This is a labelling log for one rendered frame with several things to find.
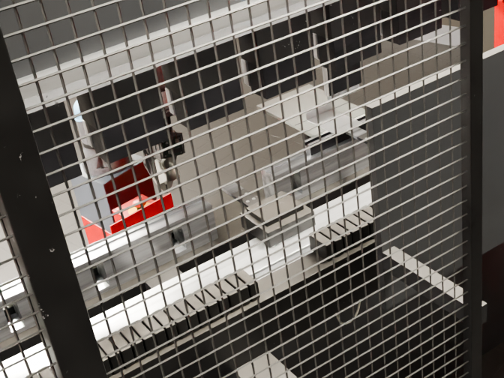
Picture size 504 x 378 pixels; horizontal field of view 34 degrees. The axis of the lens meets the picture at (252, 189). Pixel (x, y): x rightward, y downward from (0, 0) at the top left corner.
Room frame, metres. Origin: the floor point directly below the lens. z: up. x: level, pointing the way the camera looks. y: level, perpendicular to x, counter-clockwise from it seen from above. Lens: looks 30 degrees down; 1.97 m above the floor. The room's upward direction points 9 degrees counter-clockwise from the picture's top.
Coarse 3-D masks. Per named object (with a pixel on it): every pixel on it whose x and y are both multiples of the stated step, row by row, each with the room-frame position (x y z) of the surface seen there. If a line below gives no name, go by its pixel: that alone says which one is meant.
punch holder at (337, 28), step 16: (352, 0) 1.86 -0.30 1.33; (368, 0) 1.88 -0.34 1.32; (320, 16) 1.85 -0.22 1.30; (336, 16) 1.83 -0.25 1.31; (352, 16) 1.85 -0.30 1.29; (368, 16) 1.88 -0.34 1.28; (320, 32) 1.86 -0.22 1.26; (336, 32) 1.83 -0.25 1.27; (368, 32) 1.87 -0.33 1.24; (320, 48) 1.87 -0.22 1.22; (336, 48) 1.83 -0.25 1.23; (352, 48) 1.85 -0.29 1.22; (368, 48) 1.87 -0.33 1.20; (336, 64) 1.83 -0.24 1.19
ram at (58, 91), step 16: (320, 0) 1.81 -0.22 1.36; (336, 0) 1.83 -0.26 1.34; (256, 16) 1.73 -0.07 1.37; (272, 16) 1.75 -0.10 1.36; (224, 32) 1.69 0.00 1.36; (176, 48) 1.63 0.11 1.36; (128, 64) 1.58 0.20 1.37; (144, 64) 1.60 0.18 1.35; (160, 64) 1.61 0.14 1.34; (80, 80) 1.53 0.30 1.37; (96, 80) 1.55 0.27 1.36; (48, 96) 1.50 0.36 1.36
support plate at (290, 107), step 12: (288, 96) 2.11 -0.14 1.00; (300, 96) 2.10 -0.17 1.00; (312, 96) 2.08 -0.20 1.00; (324, 96) 2.07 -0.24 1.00; (276, 108) 2.05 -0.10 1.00; (288, 108) 2.03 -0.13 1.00; (336, 108) 1.99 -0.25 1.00; (348, 108) 1.97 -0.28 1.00; (360, 108) 1.96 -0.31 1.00; (288, 120) 1.96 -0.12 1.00; (312, 132) 1.87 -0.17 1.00
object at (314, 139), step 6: (360, 120) 1.91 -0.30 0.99; (360, 126) 1.88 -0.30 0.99; (330, 132) 1.86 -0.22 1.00; (312, 138) 1.84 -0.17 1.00; (318, 138) 1.85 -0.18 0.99; (324, 138) 1.83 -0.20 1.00; (342, 138) 1.85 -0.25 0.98; (348, 138) 1.86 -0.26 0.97; (306, 144) 1.83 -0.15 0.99; (312, 144) 1.81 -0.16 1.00; (324, 144) 1.83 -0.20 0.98; (330, 144) 1.84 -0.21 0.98; (306, 150) 1.82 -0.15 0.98; (312, 150) 1.81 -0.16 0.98; (318, 150) 1.82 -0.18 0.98
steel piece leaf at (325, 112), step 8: (328, 104) 1.98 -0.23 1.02; (312, 112) 1.95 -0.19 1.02; (320, 112) 1.96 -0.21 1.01; (328, 112) 1.96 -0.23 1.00; (336, 112) 1.96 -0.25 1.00; (312, 120) 1.93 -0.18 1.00; (320, 120) 1.93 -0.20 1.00; (336, 120) 1.91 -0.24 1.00; (344, 120) 1.91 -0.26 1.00; (352, 120) 1.90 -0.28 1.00; (328, 128) 1.87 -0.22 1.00
